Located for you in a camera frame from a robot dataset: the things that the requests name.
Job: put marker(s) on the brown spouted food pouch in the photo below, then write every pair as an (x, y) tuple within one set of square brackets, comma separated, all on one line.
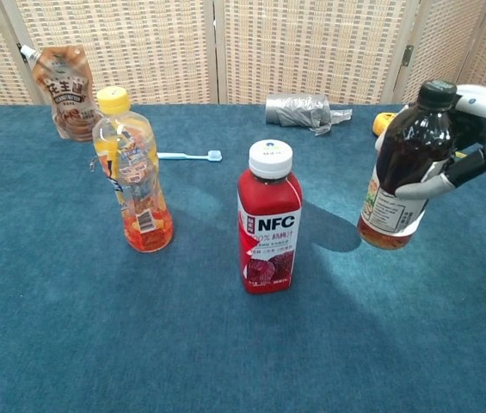
[(66, 99)]

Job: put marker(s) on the woven folding screen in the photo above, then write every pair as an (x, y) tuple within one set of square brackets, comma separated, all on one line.
[(268, 43)]

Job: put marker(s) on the orange drink bottle yellow cap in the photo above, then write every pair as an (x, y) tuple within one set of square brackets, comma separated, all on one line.
[(139, 193)]

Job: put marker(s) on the red juice bottle white cap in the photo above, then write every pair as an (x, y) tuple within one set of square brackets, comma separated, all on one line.
[(268, 241)]

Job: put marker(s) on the dark brown bottle black cap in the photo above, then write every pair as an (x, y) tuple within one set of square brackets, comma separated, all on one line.
[(414, 146)]

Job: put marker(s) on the light blue toothbrush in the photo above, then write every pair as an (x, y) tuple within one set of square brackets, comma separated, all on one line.
[(182, 155)]

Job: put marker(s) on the grey trash bag roll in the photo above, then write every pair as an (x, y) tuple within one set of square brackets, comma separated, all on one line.
[(294, 109)]

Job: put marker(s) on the black screen hinge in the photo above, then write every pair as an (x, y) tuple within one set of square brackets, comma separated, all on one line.
[(407, 56), (20, 47)]

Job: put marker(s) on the yellow tape measure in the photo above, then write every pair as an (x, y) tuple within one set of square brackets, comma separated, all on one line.
[(382, 124)]

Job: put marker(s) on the small metal clip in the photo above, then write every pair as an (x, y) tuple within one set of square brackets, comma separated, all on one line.
[(92, 163)]

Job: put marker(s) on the blue felt table cover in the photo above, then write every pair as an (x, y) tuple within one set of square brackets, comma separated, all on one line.
[(182, 344)]

